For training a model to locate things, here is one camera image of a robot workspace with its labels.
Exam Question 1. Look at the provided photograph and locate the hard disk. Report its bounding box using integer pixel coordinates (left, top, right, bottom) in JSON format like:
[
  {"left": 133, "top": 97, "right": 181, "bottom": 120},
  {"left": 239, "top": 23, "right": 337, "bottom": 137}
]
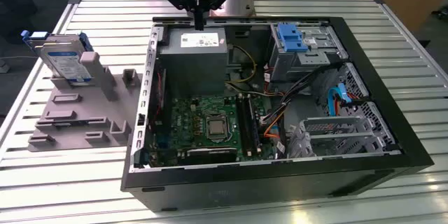
[{"left": 21, "top": 31, "right": 95, "bottom": 87}]

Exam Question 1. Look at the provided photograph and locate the silver disk bay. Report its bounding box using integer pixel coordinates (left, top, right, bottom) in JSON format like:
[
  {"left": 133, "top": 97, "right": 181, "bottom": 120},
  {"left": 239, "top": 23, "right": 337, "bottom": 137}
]
[{"left": 299, "top": 115, "right": 389, "bottom": 156}]

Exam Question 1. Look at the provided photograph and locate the blue drive latch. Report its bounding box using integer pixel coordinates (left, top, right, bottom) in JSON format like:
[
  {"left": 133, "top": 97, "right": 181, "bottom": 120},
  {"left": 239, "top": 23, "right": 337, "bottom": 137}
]
[{"left": 275, "top": 24, "right": 309, "bottom": 53}]

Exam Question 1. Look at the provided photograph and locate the grey power supply unit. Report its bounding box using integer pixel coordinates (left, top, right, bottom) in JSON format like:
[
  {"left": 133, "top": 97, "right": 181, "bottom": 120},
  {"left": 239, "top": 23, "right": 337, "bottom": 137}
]
[{"left": 159, "top": 26, "right": 231, "bottom": 99}]

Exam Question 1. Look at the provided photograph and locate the grey optical drive cage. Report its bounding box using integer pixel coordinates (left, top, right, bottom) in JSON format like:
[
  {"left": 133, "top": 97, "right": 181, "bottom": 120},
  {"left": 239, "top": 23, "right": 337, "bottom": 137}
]
[{"left": 269, "top": 23, "right": 349, "bottom": 83}]

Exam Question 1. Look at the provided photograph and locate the CPU socket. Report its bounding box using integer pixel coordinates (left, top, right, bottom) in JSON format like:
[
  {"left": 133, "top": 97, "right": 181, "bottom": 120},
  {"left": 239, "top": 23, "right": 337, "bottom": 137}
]
[{"left": 204, "top": 113, "right": 233, "bottom": 142}]

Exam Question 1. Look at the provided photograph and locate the green motherboard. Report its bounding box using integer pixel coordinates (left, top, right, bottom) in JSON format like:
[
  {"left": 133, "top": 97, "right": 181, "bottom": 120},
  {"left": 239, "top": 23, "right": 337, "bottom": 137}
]
[{"left": 149, "top": 95, "right": 277, "bottom": 167}]

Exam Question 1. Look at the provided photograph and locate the black RAM stick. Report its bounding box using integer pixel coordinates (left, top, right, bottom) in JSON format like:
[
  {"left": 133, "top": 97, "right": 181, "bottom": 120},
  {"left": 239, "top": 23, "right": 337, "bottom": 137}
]
[{"left": 236, "top": 94, "right": 248, "bottom": 156}]

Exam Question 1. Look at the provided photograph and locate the silver CPU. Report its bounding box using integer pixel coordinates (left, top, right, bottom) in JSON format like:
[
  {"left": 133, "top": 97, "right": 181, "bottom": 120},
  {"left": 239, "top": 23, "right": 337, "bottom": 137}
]
[{"left": 208, "top": 120, "right": 228, "bottom": 135}]

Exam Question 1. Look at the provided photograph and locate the spare RAM stick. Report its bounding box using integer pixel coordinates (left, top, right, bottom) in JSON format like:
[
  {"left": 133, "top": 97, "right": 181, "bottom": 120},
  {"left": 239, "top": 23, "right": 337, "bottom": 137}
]
[{"left": 52, "top": 121, "right": 88, "bottom": 127}]

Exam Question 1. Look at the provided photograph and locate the grey parts rack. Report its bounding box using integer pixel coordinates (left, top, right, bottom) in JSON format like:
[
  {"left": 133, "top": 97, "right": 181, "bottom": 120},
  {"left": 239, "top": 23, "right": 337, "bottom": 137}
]
[{"left": 27, "top": 52, "right": 143, "bottom": 154}]

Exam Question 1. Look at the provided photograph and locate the black graphics card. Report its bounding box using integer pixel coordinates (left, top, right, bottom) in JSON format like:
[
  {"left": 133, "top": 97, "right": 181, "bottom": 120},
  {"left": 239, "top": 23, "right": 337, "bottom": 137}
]
[{"left": 184, "top": 146, "right": 239, "bottom": 164}]

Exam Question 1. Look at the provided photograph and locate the black PC case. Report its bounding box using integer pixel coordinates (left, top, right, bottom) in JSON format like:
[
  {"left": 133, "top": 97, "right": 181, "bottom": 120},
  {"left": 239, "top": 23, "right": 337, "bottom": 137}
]
[{"left": 120, "top": 16, "right": 435, "bottom": 211}]

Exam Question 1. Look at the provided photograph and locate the yellow black power wire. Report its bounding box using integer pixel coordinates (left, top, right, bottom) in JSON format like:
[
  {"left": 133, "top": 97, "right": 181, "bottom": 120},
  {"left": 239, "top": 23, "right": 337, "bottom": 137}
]
[{"left": 225, "top": 45, "right": 259, "bottom": 86}]

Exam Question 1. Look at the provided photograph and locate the thin red wire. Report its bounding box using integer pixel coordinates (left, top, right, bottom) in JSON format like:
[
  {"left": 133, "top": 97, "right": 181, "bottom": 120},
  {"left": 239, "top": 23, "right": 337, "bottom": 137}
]
[{"left": 156, "top": 70, "right": 165, "bottom": 116}]

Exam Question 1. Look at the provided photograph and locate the black wire bundle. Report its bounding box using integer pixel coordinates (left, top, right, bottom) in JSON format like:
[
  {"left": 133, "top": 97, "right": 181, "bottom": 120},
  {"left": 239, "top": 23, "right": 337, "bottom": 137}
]
[{"left": 279, "top": 63, "right": 343, "bottom": 109}]

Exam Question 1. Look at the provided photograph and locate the white cable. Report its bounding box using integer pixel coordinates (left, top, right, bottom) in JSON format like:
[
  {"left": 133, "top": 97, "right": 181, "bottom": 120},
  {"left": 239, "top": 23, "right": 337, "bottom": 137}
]
[{"left": 0, "top": 55, "right": 40, "bottom": 61}]

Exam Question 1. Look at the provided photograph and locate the blue data wire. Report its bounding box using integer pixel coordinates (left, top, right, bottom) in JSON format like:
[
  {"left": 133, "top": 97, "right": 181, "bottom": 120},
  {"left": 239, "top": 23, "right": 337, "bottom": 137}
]
[{"left": 328, "top": 83, "right": 355, "bottom": 117}]

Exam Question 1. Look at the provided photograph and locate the orange wire bundle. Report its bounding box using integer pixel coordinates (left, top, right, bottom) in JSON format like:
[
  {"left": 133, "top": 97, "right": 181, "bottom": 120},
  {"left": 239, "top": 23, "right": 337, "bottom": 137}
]
[{"left": 261, "top": 121, "right": 281, "bottom": 140}]

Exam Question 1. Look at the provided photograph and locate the red orange disk power wire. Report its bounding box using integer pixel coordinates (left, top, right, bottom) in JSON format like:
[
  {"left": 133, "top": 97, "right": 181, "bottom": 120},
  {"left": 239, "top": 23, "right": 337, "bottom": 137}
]
[{"left": 333, "top": 95, "right": 372, "bottom": 116}]

